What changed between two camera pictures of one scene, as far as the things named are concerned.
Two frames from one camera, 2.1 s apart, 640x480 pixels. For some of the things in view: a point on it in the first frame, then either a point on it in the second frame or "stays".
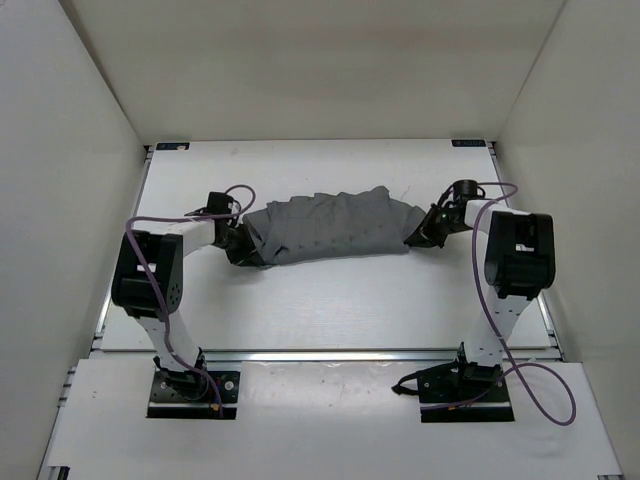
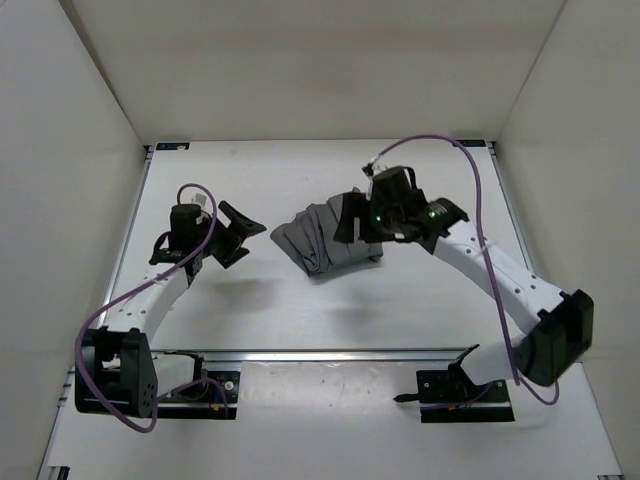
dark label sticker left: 169,146 stays
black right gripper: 426,235 → 356,206
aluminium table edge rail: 147,356 stays
